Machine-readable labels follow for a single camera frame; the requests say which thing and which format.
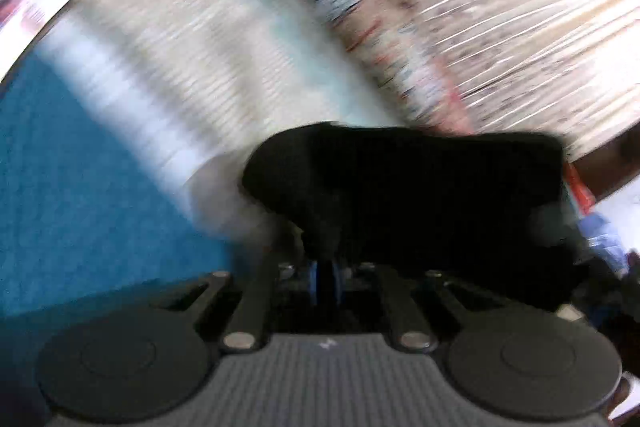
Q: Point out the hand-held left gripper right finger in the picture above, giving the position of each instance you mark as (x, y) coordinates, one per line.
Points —
(339, 285)

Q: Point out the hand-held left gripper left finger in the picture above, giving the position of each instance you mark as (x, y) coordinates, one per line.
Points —
(313, 285)

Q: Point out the black pants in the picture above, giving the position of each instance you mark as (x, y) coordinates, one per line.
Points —
(410, 207)

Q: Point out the patterned teal beige bedsheet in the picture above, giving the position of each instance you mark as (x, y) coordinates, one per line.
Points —
(150, 117)

